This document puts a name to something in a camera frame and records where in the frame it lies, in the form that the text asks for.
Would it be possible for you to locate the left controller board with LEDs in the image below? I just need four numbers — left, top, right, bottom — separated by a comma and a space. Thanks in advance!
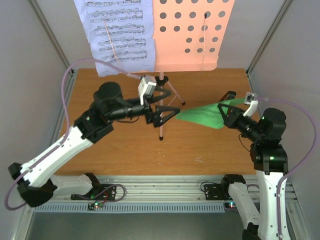
87, 202, 104, 211

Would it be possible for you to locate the controller board with leds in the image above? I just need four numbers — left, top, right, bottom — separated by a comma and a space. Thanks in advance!
87, 202, 104, 211
224, 201, 236, 209

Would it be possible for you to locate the aluminium left corner post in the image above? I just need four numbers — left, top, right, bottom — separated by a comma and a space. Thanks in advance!
28, 0, 76, 77

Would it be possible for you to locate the grey slotted cable duct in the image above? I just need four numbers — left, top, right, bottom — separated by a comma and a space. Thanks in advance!
34, 202, 225, 214

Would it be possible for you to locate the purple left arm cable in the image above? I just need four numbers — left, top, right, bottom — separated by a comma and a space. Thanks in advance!
4, 57, 143, 211

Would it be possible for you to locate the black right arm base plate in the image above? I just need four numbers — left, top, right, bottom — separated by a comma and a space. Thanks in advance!
200, 184, 231, 201

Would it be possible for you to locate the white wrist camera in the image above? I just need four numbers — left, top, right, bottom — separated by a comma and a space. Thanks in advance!
138, 75, 157, 106
243, 92, 259, 117

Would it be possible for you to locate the aluminium mounting rail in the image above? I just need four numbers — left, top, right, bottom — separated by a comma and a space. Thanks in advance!
23, 174, 298, 204

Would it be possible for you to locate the white sheet music page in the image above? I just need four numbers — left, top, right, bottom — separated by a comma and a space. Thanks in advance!
74, 0, 156, 73

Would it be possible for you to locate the green sheet music page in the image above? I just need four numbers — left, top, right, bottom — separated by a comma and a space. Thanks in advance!
176, 98, 245, 130

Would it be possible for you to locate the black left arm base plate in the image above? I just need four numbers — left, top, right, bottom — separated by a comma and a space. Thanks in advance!
70, 184, 117, 201

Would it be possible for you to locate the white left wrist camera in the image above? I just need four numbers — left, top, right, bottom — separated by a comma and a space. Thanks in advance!
138, 75, 157, 106

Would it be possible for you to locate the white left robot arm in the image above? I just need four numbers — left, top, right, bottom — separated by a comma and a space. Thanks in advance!
8, 82, 181, 208

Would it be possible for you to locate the black metronome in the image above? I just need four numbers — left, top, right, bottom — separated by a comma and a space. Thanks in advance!
219, 91, 237, 102

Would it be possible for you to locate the right controller board with LEDs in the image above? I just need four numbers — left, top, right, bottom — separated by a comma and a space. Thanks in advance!
224, 201, 236, 209

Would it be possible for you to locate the pink music stand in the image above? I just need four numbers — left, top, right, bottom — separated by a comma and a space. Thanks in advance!
102, 0, 236, 141

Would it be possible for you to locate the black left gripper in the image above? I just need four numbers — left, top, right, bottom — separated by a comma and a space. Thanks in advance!
108, 86, 181, 128

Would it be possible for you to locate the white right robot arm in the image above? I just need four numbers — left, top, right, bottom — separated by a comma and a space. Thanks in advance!
218, 103, 290, 240

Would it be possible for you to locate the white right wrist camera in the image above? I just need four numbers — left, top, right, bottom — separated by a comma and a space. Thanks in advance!
243, 92, 259, 117

